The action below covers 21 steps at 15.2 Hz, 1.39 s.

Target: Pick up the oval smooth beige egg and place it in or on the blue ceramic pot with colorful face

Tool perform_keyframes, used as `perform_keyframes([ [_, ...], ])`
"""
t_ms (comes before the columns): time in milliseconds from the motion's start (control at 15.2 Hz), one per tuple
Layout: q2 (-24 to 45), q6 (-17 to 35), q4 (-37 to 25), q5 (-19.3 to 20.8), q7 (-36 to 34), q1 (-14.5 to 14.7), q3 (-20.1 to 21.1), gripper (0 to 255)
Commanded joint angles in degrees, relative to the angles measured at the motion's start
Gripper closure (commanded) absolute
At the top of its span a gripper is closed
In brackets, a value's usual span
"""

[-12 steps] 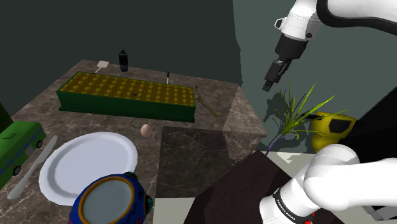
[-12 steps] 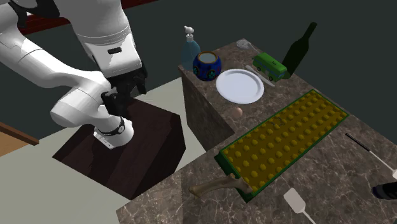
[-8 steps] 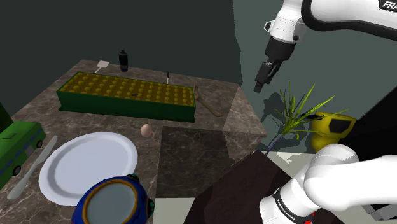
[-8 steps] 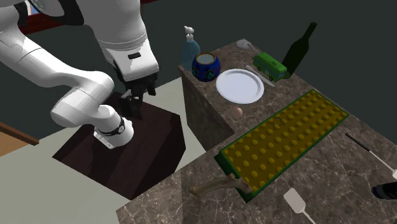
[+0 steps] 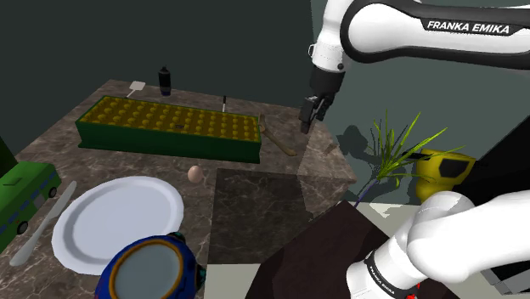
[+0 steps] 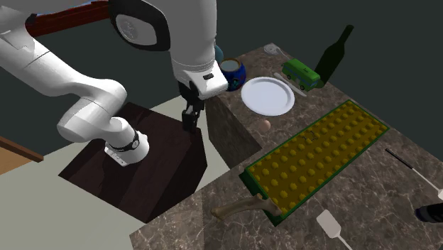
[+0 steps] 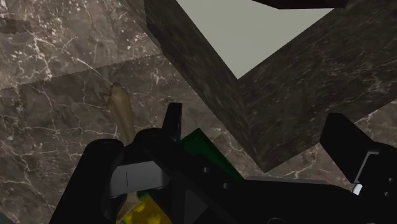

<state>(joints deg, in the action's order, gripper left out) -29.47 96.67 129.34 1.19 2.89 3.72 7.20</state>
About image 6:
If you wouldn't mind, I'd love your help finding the dark blue rounded object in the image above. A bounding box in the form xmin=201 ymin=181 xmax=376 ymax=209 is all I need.
xmin=414 ymin=202 xmax=443 ymax=224

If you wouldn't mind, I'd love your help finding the blue painted pot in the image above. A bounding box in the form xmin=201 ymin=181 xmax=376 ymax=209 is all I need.
xmin=219 ymin=58 xmax=247 ymax=92

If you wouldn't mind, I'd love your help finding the clear round spoon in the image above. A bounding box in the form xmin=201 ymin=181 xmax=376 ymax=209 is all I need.
xmin=263 ymin=43 xmax=291 ymax=60

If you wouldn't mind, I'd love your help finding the dark robot stand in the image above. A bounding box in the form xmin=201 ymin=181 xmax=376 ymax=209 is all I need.
xmin=58 ymin=102 xmax=209 ymax=224

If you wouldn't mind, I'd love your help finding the dark green bottle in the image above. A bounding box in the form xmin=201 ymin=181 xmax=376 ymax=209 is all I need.
xmin=313 ymin=24 xmax=355 ymax=86

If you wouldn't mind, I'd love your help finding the white knife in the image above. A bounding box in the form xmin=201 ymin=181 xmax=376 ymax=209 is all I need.
xmin=273 ymin=72 xmax=308 ymax=98

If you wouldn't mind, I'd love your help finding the yellow studded green board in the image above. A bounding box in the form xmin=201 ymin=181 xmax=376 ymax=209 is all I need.
xmin=239 ymin=99 xmax=390 ymax=227

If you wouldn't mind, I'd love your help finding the white plate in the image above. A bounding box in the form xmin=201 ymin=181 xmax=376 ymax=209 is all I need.
xmin=241 ymin=76 xmax=296 ymax=117

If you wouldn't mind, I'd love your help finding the tan bone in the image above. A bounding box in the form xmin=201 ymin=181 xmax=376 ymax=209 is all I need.
xmin=210 ymin=193 xmax=283 ymax=221

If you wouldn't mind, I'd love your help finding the black handled white spatula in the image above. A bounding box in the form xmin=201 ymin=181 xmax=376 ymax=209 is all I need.
xmin=384 ymin=148 xmax=443 ymax=201

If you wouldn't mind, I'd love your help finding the green toy bus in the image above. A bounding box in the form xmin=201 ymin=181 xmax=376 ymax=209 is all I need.
xmin=281 ymin=58 xmax=325 ymax=92

